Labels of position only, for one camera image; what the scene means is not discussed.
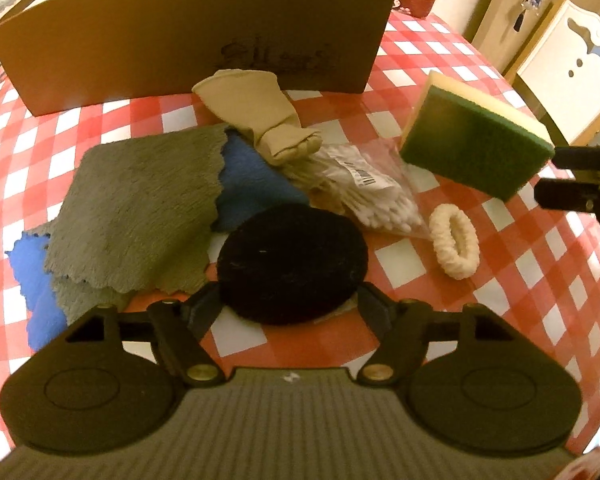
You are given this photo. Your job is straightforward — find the green yellow sponge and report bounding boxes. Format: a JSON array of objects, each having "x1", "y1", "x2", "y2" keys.
[{"x1": 399, "y1": 72, "x2": 555, "y2": 202}]

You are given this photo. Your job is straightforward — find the cotton swabs plastic bag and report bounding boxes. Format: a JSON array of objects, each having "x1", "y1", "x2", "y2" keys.
[{"x1": 282, "y1": 139, "x2": 429, "y2": 240}]

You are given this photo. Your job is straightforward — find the brown cardboard box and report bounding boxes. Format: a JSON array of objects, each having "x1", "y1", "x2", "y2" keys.
[{"x1": 0, "y1": 0, "x2": 393, "y2": 116}]

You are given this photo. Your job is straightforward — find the grey microfibre cloth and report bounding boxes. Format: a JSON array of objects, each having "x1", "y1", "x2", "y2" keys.
[{"x1": 33, "y1": 125, "x2": 227, "y2": 322}]

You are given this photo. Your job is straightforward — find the beige sock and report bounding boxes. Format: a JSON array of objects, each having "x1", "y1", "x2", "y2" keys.
[{"x1": 193, "y1": 70, "x2": 323, "y2": 166}]

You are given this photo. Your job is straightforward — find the red white checkered tablecloth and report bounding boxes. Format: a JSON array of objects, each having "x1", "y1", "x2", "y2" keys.
[{"x1": 0, "y1": 13, "x2": 600, "y2": 460}]

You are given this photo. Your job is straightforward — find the white scrunchie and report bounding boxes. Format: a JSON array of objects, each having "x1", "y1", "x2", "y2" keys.
[{"x1": 429, "y1": 204, "x2": 480, "y2": 281}]

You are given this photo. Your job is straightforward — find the white chair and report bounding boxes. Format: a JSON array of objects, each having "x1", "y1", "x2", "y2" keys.
[{"x1": 505, "y1": 0, "x2": 600, "y2": 146}]

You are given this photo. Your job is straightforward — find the black round pad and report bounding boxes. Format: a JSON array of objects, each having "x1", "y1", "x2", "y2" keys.
[{"x1": 216, "y1": 204, "x2": 368, "y2": 326}]

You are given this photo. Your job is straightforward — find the key charm with tassel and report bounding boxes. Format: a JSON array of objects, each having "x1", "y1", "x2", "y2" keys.
[{"x1": 513, "y1": 0, "x2": 544, "y2": 32}]

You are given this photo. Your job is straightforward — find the blue microfibre cloth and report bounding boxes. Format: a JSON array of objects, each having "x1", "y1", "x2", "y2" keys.
[{"x1": 7, "y1": 133, "x2": 309, "y2": 351}]

